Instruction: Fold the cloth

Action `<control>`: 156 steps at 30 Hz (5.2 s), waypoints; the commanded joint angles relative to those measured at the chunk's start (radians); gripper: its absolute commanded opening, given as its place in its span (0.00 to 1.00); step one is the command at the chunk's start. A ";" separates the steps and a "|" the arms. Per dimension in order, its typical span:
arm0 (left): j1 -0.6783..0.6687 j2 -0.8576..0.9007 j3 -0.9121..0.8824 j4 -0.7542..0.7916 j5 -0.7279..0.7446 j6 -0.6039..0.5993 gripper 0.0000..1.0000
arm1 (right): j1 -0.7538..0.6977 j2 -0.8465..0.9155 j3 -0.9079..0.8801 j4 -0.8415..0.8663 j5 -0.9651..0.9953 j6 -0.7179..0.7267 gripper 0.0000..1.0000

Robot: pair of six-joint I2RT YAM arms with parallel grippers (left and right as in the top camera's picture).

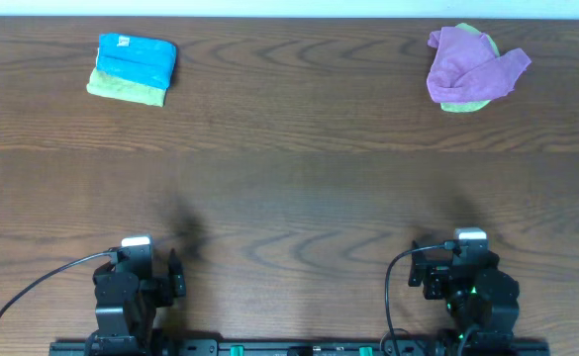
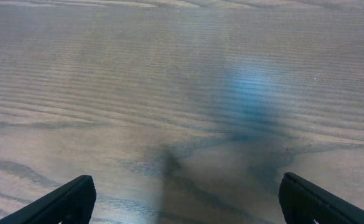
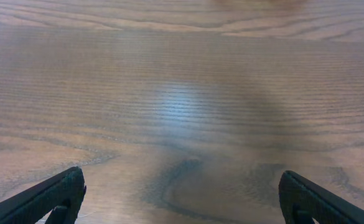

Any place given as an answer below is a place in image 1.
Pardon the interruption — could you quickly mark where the purple microfibre cloth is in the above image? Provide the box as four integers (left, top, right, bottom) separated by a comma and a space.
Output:
427, 26, 531, 104

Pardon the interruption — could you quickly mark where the crumpled green cloth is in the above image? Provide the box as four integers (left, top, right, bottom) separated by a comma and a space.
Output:
440, 23, 500, 114

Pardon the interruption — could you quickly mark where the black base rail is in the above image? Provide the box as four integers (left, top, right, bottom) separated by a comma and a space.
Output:
48, 339, 552, 356

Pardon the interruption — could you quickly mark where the folded green cloth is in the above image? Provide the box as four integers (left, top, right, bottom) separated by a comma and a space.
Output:
86, 68, 166, 107

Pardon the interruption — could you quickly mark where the black cable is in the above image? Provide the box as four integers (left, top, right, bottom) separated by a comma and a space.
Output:
383, 240, 461, 355
0, 249, 122, 356

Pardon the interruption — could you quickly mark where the folded blue cloth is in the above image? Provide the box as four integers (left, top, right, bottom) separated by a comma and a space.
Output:
96, 33, 177, 90

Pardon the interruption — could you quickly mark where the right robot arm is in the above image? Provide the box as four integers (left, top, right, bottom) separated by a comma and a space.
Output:
408, 238, 520, 355

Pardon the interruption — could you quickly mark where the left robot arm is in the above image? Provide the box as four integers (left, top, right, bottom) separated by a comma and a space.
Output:
83, 244, 186, 356

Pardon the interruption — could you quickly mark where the right black cable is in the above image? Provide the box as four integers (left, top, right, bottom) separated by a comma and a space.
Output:
383, 240, 461, 355

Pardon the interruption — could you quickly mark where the left black cable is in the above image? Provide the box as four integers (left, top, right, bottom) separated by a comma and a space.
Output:
0, 249, 122, 356

